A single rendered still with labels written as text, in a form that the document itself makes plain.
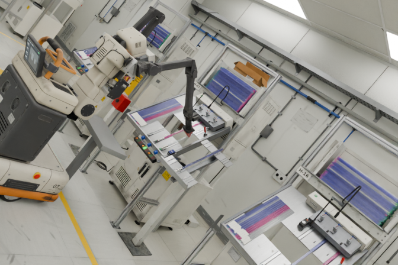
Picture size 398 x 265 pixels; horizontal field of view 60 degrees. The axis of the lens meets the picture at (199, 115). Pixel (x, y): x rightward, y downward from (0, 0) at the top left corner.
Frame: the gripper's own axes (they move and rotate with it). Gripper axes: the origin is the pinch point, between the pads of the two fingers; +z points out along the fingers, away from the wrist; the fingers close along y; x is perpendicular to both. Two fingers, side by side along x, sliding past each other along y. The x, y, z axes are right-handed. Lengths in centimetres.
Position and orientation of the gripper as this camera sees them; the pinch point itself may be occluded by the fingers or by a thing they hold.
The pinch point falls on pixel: (188, 135)
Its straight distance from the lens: 303.6
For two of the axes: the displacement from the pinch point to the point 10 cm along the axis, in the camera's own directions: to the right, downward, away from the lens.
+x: -8.1, 3.5, -4.6
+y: -5.8, -5.1, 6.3
